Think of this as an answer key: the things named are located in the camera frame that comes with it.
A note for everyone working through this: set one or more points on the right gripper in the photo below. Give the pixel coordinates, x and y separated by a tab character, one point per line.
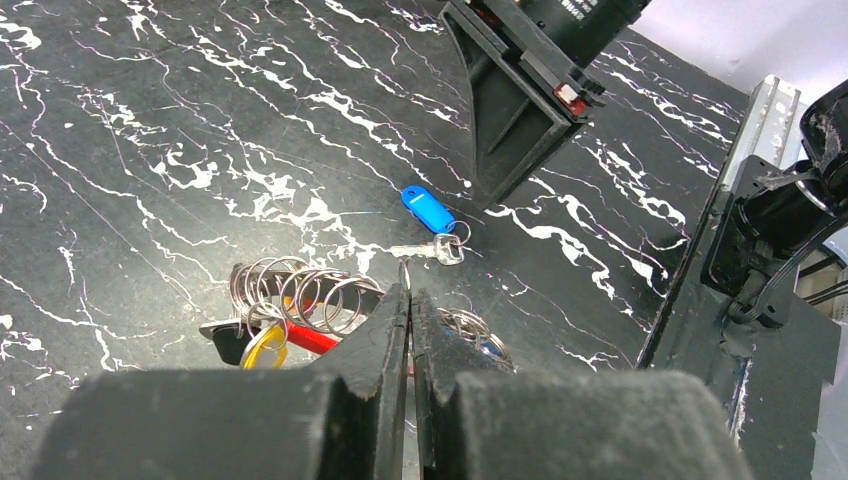
525	64

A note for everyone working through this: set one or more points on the key with blue tag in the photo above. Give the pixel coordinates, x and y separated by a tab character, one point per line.
450	235

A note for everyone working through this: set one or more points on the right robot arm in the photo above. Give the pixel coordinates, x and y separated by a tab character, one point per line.
823	128

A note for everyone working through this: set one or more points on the keyring with coloured key tags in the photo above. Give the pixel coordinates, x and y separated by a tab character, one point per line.
278	302

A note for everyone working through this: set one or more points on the aluminium rail frame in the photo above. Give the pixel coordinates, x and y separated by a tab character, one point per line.
769	129

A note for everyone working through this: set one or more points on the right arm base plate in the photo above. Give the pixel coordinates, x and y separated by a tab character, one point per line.
742	344

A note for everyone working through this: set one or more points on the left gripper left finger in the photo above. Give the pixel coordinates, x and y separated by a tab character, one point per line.
340	417

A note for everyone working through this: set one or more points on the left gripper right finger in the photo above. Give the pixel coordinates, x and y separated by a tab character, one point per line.
478	420

